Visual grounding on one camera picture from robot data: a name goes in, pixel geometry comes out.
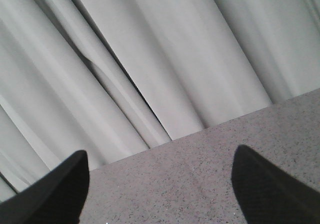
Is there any pale grey-green curtain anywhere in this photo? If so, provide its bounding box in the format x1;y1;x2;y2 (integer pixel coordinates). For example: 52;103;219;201
0;0;320;201

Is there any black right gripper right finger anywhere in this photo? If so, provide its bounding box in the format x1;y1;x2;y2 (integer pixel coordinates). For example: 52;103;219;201
231;145;320;224

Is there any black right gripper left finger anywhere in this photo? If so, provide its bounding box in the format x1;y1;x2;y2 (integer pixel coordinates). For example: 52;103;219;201
0;150;90;224

